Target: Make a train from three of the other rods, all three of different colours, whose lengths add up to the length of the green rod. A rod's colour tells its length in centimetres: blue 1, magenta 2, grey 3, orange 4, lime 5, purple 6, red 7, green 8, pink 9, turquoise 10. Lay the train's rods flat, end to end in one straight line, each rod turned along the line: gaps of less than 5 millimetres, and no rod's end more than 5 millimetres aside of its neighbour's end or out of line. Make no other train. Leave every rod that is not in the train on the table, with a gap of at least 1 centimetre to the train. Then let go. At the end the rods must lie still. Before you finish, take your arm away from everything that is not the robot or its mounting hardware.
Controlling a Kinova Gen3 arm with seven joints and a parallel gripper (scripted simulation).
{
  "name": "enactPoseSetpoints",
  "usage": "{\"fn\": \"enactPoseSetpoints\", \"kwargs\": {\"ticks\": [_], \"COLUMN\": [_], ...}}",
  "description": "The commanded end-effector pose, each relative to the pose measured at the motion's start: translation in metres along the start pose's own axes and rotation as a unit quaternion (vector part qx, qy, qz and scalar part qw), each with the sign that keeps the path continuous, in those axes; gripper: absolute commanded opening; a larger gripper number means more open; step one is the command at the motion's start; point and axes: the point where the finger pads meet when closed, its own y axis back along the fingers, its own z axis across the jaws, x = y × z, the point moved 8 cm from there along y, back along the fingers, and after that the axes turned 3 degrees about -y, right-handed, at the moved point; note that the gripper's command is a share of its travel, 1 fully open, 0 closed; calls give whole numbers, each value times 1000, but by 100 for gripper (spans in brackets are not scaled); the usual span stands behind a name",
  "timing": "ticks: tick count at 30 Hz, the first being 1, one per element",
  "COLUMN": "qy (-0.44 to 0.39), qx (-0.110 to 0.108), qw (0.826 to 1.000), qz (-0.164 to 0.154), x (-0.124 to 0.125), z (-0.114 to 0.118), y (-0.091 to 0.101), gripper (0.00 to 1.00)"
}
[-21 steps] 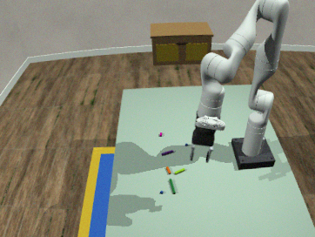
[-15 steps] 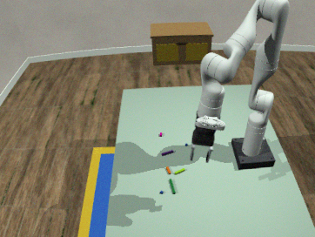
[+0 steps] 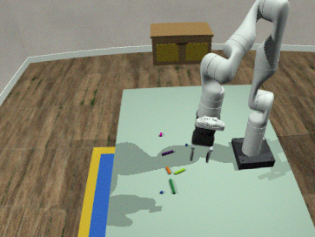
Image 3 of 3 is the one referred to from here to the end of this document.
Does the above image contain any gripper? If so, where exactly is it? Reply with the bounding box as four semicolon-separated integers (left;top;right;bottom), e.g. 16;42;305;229
190;102;225;163

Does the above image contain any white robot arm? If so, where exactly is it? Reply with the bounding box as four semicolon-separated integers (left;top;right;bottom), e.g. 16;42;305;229
200;0;290;157

